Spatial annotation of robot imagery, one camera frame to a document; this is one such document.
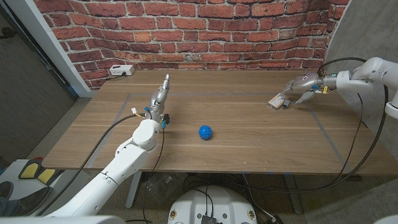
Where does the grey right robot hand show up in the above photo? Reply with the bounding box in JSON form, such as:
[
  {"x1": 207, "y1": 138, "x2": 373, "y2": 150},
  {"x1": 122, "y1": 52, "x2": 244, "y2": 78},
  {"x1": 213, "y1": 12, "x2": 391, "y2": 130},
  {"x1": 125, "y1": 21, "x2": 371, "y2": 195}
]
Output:
[{"x1": 281, "y1": 72, "x2": 339, "y2": 105}]

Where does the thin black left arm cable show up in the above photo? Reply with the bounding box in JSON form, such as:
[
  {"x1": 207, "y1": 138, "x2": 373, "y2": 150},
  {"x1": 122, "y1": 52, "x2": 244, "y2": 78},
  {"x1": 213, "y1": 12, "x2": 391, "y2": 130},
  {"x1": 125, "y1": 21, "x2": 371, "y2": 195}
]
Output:
[{"x1": 126, "y1": 126, "x2": 166, "y2": 223}]

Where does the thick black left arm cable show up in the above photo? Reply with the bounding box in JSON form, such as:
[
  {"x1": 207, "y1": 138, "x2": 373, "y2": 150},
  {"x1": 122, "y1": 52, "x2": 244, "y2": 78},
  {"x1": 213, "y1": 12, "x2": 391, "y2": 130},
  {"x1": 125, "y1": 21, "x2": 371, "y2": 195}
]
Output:
[{"x1": 37, "y1": 113, "x2": 147, "y2": 216}]

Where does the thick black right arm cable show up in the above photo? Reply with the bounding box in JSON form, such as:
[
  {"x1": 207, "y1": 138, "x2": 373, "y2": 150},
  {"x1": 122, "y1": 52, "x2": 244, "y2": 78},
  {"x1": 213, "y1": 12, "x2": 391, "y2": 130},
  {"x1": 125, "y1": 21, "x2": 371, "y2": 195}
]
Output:
[{"x1": 242, "y1": 57, "x2": 389, "y2": 194}]

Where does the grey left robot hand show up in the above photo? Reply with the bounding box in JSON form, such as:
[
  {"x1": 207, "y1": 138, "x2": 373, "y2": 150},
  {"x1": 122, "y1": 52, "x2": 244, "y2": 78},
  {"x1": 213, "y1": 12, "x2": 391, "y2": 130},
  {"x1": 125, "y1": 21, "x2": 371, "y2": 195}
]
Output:
[{"x1": 144, "y1": 73, "x2": 172, "y2": 129}]

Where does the blue spiky stress ball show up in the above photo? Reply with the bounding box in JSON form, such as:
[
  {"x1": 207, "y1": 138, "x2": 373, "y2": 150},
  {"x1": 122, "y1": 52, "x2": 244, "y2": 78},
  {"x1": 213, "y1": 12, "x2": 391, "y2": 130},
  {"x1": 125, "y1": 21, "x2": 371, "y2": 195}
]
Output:
[{"x1": 198, "y1": 124, "x2": 213, "y2": 141}]

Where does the black box on torso base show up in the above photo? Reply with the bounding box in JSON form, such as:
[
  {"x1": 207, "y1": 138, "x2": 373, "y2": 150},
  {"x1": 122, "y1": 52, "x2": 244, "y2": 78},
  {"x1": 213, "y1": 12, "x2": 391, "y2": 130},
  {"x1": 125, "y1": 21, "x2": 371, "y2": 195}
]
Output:
[{"x1": 200, "y1": 214, "x2": 218, "y2": 224}]

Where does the grey metal table leg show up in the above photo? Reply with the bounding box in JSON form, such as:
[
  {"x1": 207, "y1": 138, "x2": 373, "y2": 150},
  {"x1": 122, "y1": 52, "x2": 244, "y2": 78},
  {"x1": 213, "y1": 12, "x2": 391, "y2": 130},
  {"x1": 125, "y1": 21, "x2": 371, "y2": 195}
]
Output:
[
  {"x1": 282, "y1": 174, "x2": 304, "y2": 215},
  {"x1": 125, "y1": 170, "x2": 142, "y2": 209}
]

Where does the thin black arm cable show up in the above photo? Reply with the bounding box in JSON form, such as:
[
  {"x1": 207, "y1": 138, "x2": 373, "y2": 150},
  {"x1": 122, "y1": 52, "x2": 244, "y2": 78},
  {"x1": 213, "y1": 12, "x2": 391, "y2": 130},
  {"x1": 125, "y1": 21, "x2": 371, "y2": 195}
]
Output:
[
  {"x1": 126, "y1": 126, "x2": 166, "y2": 223},
  {"x1": 323, "y1": 92, "x2": 364, "y2": 184}
]

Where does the red brick printed backdrop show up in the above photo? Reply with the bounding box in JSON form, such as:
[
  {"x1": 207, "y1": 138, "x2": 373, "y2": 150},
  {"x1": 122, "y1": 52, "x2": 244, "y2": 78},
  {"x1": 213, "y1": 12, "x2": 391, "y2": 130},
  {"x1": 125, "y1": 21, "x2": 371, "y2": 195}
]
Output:
[{"x1": 33, "y1": 0, "x2": 352, "y2": 91}]

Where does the white robot torso base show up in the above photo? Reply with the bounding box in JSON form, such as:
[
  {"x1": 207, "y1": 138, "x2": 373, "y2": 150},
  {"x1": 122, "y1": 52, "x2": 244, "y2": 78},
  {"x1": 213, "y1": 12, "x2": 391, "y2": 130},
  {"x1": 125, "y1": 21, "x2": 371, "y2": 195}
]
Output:
[{"x1": 167, "y1": 185, "x2": 258, "y2": 224}]

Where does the dark grey person's shoe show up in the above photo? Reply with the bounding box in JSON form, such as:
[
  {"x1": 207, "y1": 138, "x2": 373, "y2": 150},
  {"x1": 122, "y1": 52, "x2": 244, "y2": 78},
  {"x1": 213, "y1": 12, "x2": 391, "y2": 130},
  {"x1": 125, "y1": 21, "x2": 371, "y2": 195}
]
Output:
[
  {"x1": 12, "y1": 185, "x2": 53, "y2": 216},
  {"x1": 0, "y1": 181, "x2": 15, "y2": 200}
]

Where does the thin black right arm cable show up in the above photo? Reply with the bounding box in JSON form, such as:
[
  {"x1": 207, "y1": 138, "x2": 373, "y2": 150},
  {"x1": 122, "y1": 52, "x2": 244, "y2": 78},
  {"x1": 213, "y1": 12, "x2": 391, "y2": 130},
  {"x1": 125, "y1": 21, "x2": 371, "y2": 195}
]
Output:
[{"x1": 323, "y1": 92, "x2": 364, "y2": 184}]

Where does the yellow black foot pedal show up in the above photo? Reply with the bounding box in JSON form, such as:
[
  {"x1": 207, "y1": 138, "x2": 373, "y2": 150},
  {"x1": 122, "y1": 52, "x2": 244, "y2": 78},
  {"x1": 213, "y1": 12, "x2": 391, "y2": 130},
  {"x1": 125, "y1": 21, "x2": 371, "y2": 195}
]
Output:
[
  {"x1": 36, "y1": 167, "x2": 58, "y2": 185},
  {"x1": 17, "y1": 158, "x2": 43, "y2": 180}
]

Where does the blue jeans person's leg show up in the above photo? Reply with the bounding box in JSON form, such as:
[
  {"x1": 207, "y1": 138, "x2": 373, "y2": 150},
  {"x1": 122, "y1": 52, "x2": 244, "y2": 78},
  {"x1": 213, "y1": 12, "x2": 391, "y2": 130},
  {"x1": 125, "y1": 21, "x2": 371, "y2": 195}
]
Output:
[{"x1": 0, "y1": 198, "x2": 23, "y2": 218}]

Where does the white power strip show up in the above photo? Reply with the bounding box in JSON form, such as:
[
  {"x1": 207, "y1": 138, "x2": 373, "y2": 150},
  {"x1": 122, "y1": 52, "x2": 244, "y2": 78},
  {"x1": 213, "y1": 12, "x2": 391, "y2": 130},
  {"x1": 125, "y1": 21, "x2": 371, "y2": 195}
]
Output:
[{"x1": 109, "y1": 64, "x2": 136, "y2": 77}]

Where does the small card box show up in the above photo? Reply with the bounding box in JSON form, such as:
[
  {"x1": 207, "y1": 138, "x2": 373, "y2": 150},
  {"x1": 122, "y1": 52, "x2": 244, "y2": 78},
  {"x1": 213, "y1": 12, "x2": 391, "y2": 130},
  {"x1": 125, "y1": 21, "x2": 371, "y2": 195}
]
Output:
[{"x1": 267, "y1": 92, "x2": 287, "y2": 110}]

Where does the black door handle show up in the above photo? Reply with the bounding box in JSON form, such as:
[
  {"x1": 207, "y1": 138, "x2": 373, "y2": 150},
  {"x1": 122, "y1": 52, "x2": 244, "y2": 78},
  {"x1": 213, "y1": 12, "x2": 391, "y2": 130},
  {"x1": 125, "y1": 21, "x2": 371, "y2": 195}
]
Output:
[{"x1": 0, "y1": 27, "x2": 18, "y2": 40}]

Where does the white pedal platform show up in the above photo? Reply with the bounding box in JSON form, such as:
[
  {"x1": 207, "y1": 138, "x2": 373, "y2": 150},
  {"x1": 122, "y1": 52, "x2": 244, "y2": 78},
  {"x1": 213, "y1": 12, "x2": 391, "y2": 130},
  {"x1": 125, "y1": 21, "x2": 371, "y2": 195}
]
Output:
[{"x1": 0, "y1": 159, "x2": 91, "y2": 216}]

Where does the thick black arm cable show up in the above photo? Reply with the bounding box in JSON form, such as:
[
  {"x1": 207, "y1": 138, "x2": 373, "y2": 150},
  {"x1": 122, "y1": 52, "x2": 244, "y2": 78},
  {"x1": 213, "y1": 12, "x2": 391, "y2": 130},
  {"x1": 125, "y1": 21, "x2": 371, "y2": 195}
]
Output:
[
  {"x1": 37, "y1": 113, "x2": 147, "y2": 216},
  {"x1": 242, "y1": 57, "x2": 389, "y2": 194}
]

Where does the clear plastic bag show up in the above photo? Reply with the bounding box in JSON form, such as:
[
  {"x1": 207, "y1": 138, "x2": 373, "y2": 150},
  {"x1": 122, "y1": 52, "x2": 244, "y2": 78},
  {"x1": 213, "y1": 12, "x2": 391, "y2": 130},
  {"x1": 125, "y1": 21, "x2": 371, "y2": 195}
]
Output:
[{"x1": 142, "y1": 172, "x2": 187, "y2": 206}]

